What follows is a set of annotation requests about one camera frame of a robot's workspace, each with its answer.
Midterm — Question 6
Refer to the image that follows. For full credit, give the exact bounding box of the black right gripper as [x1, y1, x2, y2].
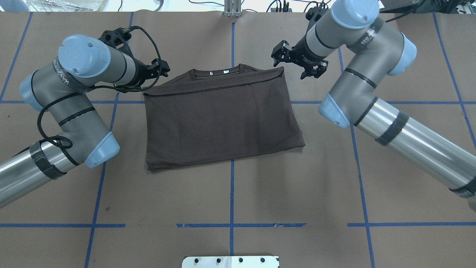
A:
[271, 40, 328, 79]

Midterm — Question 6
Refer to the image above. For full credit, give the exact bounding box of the aluminium frame post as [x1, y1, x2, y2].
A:
[224, 0, 242, 17]

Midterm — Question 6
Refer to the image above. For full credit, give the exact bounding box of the brown t-shirt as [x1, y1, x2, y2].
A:
[144, 64, 305, 170]

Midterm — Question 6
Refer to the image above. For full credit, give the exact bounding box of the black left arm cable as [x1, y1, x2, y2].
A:
[36, 25, 164, 149]

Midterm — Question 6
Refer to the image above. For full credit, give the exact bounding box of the white camera pillar base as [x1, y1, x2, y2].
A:
[181, 255, 280, 268]

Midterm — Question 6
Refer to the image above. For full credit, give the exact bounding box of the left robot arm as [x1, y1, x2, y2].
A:
[0, 26, 170, 207]

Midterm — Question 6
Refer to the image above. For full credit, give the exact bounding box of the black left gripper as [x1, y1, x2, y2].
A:
[99, 29, 171, 87]

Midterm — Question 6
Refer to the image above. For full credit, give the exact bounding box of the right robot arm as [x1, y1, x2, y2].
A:
[271, 0, 475, 211]

